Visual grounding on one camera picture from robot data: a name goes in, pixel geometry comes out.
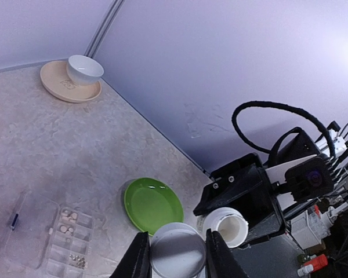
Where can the right aluminium frame post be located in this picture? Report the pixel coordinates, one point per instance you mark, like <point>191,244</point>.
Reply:
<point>102,30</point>

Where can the small white pill bottle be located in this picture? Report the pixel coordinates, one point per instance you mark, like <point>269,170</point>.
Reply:
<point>229,222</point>

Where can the round wooden plate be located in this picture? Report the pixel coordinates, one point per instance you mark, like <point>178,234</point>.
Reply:
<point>55,80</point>

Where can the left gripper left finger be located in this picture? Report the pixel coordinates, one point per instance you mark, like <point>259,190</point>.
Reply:
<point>136,261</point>

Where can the white bottle cap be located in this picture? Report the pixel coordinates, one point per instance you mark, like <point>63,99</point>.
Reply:
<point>177,250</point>

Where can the pile of beige pills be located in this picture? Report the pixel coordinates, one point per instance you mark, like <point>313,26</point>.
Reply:
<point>68,220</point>

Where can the red capped bottle background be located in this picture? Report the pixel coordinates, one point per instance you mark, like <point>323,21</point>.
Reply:
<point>313,265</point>

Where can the clear plastic pill organizer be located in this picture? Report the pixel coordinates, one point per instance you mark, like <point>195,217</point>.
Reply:
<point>26,248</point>

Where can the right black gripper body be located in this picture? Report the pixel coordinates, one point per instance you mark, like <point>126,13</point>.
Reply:
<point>243,185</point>

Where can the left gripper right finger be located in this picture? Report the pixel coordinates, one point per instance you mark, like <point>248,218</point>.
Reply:
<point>220,262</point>

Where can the small brown round pills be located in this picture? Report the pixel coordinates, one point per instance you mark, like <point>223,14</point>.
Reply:
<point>77,261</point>

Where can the green plate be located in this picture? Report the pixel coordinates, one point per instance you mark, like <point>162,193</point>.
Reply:
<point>151,204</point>

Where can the white bowl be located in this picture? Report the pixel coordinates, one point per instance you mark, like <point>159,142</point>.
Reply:
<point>83,70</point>

